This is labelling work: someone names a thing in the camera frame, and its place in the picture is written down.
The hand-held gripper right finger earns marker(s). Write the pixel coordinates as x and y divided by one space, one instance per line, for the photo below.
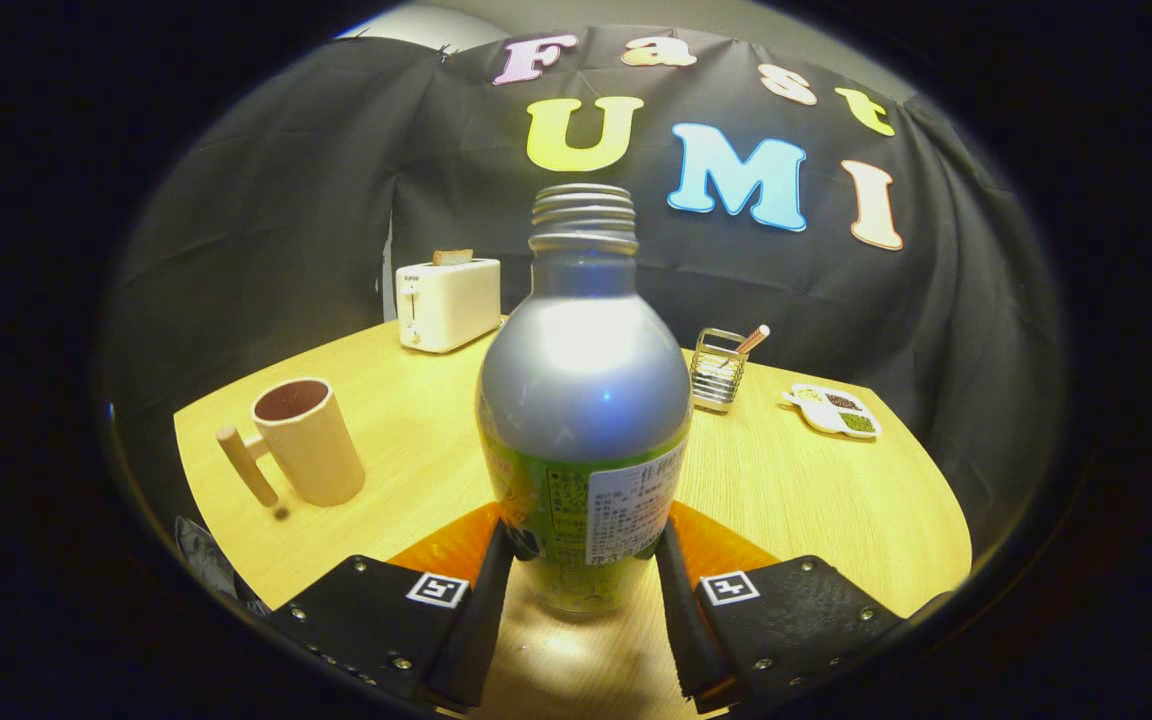
681 630

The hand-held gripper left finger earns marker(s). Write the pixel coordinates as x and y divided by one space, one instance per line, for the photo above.
481 640

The silver bottle with green label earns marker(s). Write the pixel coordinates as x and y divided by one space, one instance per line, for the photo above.
581 390

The wooden table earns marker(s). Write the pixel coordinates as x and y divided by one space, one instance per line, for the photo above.
416 450

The white divided condiment dish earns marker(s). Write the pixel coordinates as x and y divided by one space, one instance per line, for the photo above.
834 412

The dark cloth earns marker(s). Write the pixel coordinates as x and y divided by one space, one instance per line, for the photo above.
208 565

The striped stick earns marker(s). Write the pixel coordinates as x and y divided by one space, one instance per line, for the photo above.
754 338

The cream toaster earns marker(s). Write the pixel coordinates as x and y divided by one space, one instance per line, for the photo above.
456 305

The toast slice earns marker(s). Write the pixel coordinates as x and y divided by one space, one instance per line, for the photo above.
453 257

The black backdrop cloth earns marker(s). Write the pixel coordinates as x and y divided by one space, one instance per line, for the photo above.
286 220

